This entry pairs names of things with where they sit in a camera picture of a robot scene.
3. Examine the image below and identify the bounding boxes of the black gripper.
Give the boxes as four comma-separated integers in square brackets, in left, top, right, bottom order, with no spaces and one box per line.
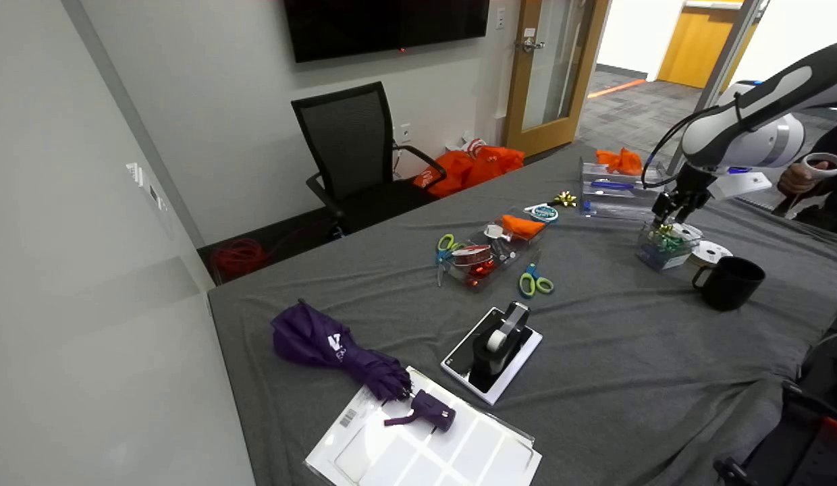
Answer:
[650,164,715,233]

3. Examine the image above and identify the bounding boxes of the green gift bow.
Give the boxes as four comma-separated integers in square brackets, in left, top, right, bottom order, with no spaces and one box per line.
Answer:
[653,228,698,263]

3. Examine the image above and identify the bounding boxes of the small square clear container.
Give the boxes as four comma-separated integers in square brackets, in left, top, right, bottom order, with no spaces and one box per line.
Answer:
[634,222,704,272]

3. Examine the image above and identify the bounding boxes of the orange gift bow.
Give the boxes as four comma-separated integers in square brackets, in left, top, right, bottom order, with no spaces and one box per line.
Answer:
[498,214,548,245]

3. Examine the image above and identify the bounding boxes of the red ribbon bow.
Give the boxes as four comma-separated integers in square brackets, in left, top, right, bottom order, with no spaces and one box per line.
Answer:
[461,255,499,286]

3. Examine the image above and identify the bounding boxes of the large white ribbon spool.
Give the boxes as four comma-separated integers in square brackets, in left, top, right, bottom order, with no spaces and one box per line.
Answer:
[692,237,736,267]

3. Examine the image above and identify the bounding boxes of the clear three-compartment organizer tray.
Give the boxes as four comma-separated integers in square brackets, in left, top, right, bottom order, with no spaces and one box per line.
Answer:
[578,159,676,220]

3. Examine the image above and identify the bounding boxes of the orange ribbon bundle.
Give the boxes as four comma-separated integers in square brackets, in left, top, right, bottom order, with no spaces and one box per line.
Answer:
[594,147,649,178]

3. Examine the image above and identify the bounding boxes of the black mug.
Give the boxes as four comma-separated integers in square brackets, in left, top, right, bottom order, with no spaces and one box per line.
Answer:
[690,255,769,313]

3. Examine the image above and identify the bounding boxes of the teal ribbon spool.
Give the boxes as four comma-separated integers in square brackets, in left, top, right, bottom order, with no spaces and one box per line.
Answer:
[524,202,565,228]

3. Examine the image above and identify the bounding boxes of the green and blue scissors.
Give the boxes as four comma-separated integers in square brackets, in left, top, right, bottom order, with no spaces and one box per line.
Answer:
[515,263,557,299]

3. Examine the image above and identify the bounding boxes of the grey tablecloth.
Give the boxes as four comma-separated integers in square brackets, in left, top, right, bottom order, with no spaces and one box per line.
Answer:
[206,141,837,486]

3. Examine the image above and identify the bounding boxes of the person in dark clothes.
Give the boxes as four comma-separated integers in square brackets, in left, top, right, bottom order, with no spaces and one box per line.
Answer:
[775,117,837,237]

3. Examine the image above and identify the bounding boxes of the white handheld controller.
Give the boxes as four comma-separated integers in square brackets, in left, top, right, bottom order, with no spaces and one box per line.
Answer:
[794,150,837,181]

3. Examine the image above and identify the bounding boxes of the wooden door with glass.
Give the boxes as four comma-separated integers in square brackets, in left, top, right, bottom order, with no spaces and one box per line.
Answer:
[503,0,613,162]

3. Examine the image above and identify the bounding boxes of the orange plastic bag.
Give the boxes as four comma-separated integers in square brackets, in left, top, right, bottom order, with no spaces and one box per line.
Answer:
[410,143,530,202]

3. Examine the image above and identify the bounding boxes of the black tape dispenser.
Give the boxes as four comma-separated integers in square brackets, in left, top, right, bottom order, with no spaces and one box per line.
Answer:
[467,299,537,391]

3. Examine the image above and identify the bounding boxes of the white label sheet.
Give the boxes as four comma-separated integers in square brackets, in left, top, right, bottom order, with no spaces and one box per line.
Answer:
[304,362,545,486]

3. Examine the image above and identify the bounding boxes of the black mesh office chair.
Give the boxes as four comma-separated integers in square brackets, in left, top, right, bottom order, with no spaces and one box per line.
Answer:
[290,79,448,237]

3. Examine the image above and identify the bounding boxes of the purple folded umbrella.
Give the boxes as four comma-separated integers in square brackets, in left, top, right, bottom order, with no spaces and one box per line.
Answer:
[270,299,459,436]

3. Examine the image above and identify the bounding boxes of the red object on floor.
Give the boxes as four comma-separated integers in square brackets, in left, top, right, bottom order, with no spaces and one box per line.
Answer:
[209,236,278,285]

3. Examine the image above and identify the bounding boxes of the green handled scissors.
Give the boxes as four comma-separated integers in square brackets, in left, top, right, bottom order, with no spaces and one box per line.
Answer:
[433,229,461,272]

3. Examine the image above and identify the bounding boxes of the black wall television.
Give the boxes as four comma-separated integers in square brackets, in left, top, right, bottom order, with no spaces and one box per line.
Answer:
[281,0,491,66]

